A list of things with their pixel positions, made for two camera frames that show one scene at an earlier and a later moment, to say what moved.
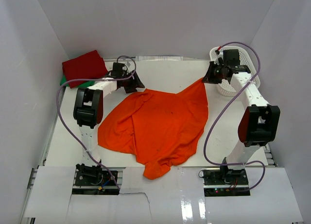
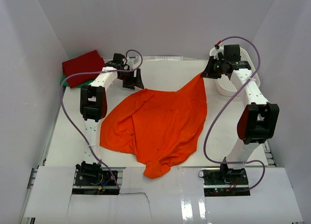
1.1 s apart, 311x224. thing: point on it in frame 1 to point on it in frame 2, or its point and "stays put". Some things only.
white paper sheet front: (176, 198) stays put
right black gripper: (209, 78) to (208, 72)
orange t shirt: (159, 128) stays put
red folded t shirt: (88, 66) stays put
